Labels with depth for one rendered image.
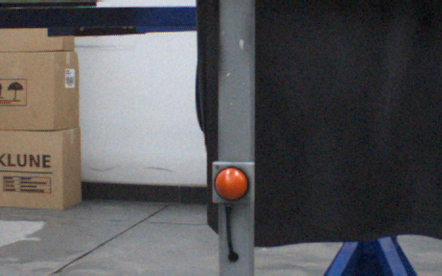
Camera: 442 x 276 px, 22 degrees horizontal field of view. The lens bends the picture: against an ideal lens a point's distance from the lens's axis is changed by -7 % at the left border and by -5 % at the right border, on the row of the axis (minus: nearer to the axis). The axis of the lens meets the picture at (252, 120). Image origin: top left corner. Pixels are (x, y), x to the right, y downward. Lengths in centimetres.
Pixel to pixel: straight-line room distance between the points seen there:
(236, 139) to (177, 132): 504
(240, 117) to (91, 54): 516
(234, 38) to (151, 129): 508
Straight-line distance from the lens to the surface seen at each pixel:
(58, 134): 617
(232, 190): 142
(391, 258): 300
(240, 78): 145
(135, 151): 655
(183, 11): 285
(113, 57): 656
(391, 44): 172
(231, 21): 145
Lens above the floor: 80
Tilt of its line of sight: 3 degrees down
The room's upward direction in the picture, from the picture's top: straight up
